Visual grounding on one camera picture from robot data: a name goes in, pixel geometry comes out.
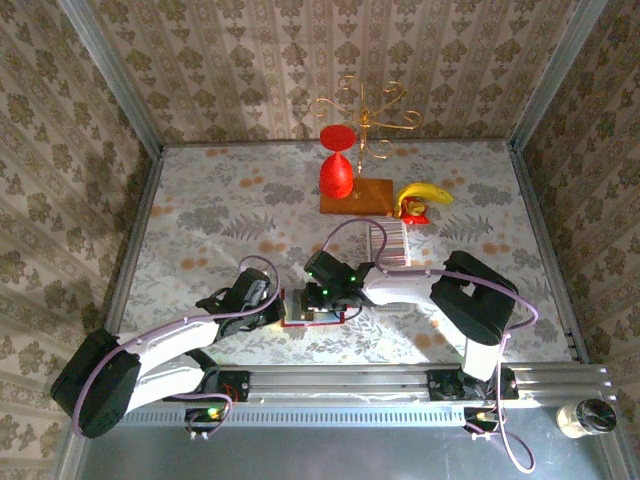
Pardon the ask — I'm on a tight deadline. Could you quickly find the red leather card holder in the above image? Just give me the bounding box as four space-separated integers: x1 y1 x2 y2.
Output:
278 287 347 330

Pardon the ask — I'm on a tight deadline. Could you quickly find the small circuit board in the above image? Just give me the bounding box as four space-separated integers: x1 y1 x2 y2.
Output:
183 406 232 442
463 406 503 442

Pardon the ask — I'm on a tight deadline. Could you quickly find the floral table cover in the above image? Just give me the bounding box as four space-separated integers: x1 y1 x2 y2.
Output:
119 142 576 366

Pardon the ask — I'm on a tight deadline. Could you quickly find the red yellow toy fruit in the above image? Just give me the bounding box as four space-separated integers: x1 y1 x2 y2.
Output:
399 197 431 225

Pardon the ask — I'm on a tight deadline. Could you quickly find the red goblet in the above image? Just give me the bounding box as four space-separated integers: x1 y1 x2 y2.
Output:
318 124 357 200

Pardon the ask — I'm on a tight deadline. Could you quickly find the aluminium table edge strip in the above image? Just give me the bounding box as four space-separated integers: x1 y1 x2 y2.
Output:
106 144 165 332
508 143 590 362

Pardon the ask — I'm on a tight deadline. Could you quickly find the yellow banana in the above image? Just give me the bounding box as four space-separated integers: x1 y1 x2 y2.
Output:
397 182 455 214

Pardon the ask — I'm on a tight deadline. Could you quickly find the glass jar black lid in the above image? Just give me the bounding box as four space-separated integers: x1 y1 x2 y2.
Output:
556 398 617 440

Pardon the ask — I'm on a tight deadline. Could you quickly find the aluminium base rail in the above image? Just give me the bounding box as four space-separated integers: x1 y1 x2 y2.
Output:
119 362 615 427

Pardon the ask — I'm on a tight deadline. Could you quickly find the gold wire stand wooden base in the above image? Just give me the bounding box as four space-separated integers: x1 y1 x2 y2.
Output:
309 74 424 217

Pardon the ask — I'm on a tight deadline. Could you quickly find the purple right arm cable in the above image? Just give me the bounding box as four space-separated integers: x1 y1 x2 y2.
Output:
319 217 541 474

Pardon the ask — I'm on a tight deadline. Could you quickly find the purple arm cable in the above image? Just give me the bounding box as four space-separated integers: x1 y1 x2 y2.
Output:
319 217 541 474
72 254 281 441

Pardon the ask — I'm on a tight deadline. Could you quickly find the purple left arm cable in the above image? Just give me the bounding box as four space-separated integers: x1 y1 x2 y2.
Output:
72 254 281 441

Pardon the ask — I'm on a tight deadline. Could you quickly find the aluminium frame post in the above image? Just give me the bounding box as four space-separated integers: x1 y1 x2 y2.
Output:
57 0 165 157
509 0 609 151

